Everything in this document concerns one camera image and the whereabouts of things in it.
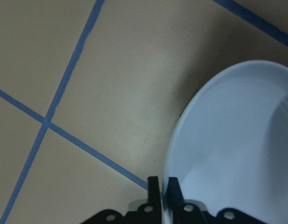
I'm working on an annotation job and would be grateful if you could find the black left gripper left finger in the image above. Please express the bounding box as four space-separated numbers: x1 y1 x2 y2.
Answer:
147 176 162 224

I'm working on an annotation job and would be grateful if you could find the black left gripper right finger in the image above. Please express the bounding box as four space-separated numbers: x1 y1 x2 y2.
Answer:
168 177 206 224

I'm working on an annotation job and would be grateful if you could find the light blue plate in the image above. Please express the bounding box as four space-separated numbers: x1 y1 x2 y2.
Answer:
163 60 288 224

